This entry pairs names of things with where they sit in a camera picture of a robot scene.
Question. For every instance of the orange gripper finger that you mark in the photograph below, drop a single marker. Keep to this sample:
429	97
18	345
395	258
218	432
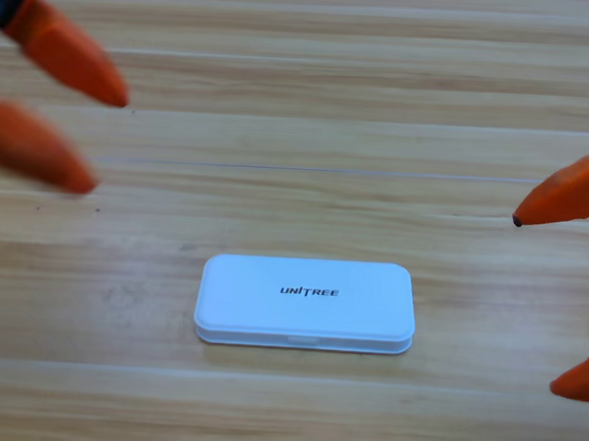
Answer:
582	381
71	55
572	195
36	148

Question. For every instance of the white Unitree pencil case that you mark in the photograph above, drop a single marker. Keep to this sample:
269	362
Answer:
270	303

